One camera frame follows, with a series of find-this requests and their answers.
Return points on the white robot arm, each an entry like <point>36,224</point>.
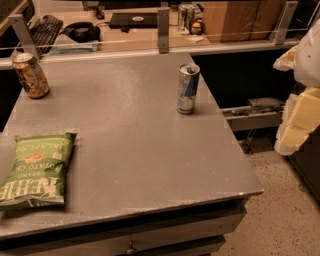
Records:
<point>307,59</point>

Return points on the left metal divider bracket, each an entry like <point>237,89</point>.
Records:
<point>21,29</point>

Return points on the grey drawer front with handle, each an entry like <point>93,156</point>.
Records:
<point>197,234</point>

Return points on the black closed laptop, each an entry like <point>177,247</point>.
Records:
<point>133,20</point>

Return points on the grey metal side shelf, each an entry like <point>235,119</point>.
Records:
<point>256,114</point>

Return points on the green kettle chips bag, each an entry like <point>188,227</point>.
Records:
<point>37,174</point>

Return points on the black computer keyboard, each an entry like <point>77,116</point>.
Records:
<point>45,31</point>

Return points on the brown cardboard box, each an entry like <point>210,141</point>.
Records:
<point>234,21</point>

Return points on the middle metal divider bracket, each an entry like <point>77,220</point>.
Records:
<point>163,29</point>

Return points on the metal divider bracket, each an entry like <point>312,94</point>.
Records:
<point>163,29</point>
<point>280,32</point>
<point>21,29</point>

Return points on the silver blue redbull can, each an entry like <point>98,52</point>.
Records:
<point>188,78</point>

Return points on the cans on back desk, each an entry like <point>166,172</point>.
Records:
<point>189,20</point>

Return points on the right metal divider bracket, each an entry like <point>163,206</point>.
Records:
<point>280,32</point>

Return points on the gold brown soda can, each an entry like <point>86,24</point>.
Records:
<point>30,75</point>

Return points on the black headphones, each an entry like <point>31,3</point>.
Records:
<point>82,32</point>

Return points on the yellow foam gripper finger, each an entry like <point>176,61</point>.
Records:
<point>286,61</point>
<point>300,118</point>

